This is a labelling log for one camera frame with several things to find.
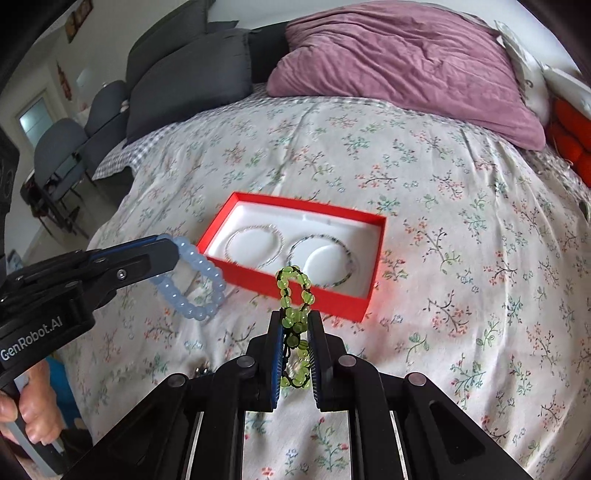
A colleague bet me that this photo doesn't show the person's left hand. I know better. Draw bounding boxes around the person's left hand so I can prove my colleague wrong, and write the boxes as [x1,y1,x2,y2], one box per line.
[0,360,66,448]

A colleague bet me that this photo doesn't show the pale blue bead bracelet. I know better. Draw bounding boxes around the pale blue bead bracelet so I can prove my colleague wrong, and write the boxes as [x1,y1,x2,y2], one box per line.
[150,234,227,321]

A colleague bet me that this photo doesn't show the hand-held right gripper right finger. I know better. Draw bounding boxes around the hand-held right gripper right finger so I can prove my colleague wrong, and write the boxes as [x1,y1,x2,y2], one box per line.
[307,310,536,480]

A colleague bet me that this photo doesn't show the red jewelry box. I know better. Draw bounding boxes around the red jewelry box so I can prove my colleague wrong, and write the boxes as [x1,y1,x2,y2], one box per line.
[195,191,386,321]

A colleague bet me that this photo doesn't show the silver bead bracelet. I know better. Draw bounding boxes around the silver bead bracelet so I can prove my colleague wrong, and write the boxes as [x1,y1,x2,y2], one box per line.
[225,224,283,268]

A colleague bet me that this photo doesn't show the green bead bracelet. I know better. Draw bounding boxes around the green bead bracelet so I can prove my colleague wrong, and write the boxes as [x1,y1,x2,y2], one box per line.
[276,265,319,388]

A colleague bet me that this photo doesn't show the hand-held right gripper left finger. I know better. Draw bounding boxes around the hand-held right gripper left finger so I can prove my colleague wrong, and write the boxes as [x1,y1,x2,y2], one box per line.
[60,310,284,480]

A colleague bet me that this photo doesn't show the grey checked sheet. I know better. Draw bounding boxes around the grey checked sheet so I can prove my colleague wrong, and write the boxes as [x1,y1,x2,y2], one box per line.
[92,83,278,182]

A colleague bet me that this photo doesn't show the white patterned pillow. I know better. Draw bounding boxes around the white patterned pillow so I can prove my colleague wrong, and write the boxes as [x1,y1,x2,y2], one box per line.
[494,21,591,125]

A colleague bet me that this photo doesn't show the dark grey pillow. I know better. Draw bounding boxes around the dark grey pillow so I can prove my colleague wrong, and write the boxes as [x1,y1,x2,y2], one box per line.
[126,28,254,144]

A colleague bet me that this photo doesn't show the red wall ornament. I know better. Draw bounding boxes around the red wall ornament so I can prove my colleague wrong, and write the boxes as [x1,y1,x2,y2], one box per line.
[57,62,73,101]

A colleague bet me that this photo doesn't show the orange knotted cushion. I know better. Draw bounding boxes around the orange knotted cushion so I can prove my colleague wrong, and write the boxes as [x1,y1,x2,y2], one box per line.
[547,97,591,188]

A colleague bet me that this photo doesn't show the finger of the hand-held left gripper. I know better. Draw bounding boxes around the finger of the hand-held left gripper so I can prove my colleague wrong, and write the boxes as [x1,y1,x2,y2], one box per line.
[9,237,180,324]
[69,234,162,267]

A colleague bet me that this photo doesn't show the grey chair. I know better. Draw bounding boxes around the grey chair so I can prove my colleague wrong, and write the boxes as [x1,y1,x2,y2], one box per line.
[33,117,89,234]
[84,80,131,155]

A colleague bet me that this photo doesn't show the multicoloured thin bead bracelet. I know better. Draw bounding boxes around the multicoloured thin bead bracelet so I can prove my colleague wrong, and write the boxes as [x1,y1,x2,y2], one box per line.
[288,233,355,289]

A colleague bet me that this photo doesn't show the floral bed sheet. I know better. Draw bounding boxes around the floral bed sheet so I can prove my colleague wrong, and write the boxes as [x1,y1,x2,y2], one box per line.
[60,85,591,480]

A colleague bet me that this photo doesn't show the purple pillow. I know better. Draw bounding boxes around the purple pillow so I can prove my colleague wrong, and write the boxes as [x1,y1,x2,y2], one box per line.
[267,7,548,151]

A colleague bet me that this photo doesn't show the black cushion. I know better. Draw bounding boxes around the black cushion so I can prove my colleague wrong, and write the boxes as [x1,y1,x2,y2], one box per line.
[249,23,289,85]

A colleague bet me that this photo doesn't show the glass door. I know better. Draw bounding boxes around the glass door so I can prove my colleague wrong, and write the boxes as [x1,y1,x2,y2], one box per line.
[17,90,52,149]

